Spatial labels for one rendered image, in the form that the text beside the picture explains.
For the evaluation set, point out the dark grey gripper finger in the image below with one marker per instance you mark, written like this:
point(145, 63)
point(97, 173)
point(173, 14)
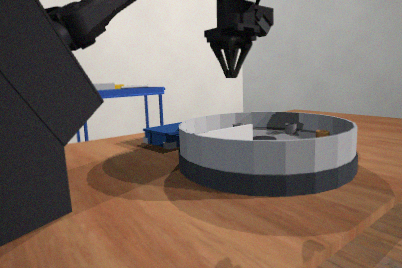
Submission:
point(216, 47)
point(228, 45)

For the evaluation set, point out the grey round turntable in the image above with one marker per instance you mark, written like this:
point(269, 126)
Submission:
point(260, 159)

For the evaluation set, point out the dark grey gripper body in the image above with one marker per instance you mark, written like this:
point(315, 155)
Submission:
point(229, 12)

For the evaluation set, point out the blue open box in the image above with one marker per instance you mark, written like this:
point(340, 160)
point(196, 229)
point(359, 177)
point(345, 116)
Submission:
point(165, 133)

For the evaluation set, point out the orange hollow cylinder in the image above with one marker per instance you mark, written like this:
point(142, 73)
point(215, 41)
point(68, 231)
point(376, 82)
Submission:
point(322, 133)

